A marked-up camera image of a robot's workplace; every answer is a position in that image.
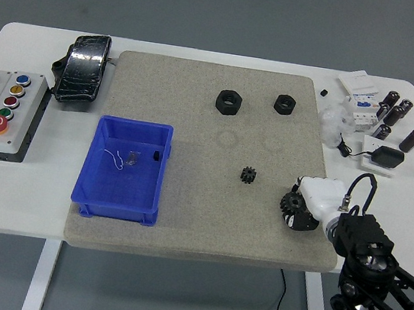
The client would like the large black gear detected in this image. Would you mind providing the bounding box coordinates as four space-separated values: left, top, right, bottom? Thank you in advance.
277 189 306 226

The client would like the white flat carton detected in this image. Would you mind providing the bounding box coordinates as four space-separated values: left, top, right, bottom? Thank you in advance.
335 67 382 101

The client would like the small clear plastic piece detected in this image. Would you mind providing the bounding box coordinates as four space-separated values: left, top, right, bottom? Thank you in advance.
125 149 143 169

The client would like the black adapter cord with plug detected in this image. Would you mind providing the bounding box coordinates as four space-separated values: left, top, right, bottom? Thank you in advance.
335 132 378 163

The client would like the large black hex nut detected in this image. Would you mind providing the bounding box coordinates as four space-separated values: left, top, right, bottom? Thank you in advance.
213 87 245 119

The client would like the small black gear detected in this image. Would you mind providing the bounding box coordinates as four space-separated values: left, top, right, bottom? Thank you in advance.
238 165 257 186

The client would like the black cylindrical capacitor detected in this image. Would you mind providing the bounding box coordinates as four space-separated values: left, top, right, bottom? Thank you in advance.
397 127 414 154
380 89 401 110
383 104 406 128
371 122 394 142
397 97 414 116
374 101 392 122

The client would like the black plastic-wrapped device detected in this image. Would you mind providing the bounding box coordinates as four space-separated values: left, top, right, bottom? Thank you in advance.
47 28 114 110

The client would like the black power adapter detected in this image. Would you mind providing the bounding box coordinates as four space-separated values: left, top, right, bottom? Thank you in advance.
370 144 407 171

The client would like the small black hex nut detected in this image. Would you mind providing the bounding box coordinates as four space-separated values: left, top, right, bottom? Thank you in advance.
272 92 298 117

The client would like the clear plastic bag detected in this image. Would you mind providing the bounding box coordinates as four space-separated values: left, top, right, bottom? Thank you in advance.
314 102 357 151

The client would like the grey button box, emergency stop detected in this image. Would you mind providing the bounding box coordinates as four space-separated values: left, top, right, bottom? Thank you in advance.
0 68 51 166

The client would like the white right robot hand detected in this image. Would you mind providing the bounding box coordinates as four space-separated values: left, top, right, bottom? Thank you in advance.
285 173 351 239

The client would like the blue plastic box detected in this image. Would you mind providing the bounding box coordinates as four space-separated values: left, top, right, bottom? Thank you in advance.
68 111 176 229

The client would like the grey-brown mat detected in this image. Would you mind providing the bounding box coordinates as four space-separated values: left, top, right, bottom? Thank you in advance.
62 44 364 285

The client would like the black hanging cable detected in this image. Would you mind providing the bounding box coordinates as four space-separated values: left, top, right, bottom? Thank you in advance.
267 267 289 310

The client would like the white square plate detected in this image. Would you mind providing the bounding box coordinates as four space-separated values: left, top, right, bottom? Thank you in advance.
357 134 403 179

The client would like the white string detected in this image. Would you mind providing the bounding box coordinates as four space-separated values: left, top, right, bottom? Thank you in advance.
101 146 128 172

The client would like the white circuit breaker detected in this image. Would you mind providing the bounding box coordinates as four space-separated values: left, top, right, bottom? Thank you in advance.
339 90 383 137

